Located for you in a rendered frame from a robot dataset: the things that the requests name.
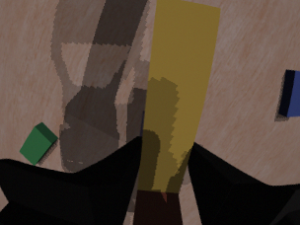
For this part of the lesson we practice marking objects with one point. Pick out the green block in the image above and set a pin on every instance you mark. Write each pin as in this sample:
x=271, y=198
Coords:
x=37, y=143

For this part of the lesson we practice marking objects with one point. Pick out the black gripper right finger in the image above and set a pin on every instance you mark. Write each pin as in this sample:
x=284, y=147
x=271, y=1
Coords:
x=227, y=196

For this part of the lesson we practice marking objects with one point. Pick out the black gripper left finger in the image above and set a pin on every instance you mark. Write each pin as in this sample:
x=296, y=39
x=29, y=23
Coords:
x=97, y=195

